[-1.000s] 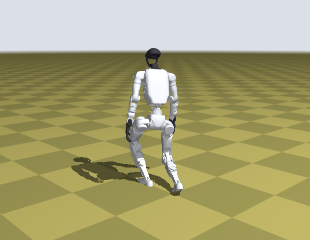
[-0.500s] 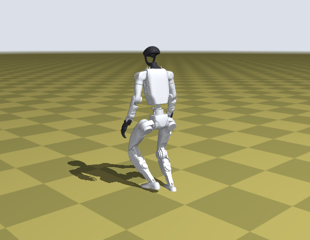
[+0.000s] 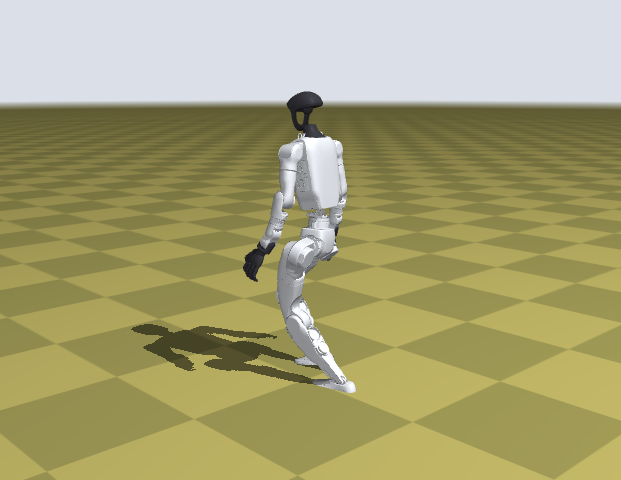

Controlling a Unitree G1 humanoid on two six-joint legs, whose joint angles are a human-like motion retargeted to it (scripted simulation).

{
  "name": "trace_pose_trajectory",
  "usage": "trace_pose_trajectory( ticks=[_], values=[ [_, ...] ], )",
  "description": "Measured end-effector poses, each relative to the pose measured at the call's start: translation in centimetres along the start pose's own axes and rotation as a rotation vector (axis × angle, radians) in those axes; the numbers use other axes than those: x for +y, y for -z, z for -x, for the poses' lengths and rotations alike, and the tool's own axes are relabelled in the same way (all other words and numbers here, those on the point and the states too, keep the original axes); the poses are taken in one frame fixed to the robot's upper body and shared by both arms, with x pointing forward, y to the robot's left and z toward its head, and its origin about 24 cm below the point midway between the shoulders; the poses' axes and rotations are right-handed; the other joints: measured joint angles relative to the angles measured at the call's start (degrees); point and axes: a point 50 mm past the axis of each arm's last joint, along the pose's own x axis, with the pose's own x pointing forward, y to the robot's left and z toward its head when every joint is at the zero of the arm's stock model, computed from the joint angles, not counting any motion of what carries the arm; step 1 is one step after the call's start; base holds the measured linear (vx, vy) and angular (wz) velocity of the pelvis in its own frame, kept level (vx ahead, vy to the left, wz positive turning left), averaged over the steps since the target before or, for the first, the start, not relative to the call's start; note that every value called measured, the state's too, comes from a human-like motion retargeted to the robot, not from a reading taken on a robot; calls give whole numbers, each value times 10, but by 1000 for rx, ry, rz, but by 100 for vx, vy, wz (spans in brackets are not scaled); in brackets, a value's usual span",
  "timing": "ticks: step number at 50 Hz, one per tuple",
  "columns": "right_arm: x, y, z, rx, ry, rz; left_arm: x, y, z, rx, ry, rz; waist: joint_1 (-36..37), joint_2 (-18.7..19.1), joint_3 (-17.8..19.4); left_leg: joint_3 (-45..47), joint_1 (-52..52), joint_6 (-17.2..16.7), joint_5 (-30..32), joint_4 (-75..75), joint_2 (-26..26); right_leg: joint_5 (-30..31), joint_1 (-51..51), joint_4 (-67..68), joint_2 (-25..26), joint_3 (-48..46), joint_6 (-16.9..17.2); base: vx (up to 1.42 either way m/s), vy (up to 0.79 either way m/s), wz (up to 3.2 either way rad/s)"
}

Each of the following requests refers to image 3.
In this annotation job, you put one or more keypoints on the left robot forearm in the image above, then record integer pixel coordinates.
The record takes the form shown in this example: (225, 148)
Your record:
(276, 222)

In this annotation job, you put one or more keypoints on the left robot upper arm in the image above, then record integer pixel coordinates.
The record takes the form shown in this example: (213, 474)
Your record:
(289, 156)

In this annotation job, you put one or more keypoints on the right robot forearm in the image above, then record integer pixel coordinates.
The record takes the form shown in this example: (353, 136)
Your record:
(336, 212)

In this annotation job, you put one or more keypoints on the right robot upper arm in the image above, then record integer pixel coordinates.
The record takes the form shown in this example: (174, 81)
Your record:
(343, 183)

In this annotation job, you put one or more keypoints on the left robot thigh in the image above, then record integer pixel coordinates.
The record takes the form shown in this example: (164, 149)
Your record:
(296, 256)

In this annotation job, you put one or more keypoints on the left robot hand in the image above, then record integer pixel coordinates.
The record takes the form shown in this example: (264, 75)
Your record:
(255, 259)

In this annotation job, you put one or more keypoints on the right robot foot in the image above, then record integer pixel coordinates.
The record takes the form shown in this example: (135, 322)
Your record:
(306, 361)

